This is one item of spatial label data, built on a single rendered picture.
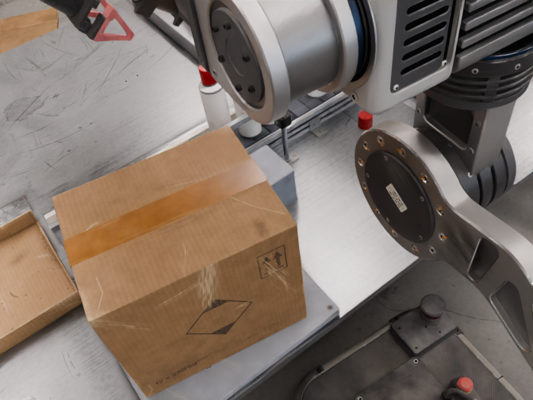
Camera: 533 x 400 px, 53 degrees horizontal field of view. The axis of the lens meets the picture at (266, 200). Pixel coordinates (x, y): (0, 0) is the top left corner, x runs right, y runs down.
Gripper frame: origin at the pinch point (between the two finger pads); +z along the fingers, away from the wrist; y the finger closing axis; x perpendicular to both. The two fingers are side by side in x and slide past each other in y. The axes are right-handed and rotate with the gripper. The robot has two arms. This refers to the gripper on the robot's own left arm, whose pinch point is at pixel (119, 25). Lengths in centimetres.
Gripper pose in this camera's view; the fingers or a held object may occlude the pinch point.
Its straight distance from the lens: 110.4
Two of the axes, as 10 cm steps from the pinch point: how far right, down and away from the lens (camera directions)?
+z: 6.3, 2.1, 7.5
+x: -5.8, 7.7, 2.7
